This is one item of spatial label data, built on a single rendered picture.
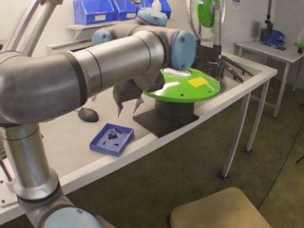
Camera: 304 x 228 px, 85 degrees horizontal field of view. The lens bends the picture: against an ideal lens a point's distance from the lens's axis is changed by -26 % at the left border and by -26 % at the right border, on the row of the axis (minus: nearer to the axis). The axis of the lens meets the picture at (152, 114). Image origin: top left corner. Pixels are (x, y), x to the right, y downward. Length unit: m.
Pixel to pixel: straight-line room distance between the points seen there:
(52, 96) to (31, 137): 0.12
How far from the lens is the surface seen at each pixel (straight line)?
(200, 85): 0.68
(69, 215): 0.33
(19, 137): 0.29
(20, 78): 0.20
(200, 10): 1.36
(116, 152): 0.61
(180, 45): 0.28
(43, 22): 0.53
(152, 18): 0.41
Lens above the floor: 1.32
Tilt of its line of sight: 29 degrees down
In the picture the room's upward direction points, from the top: 2 degrees clockwise
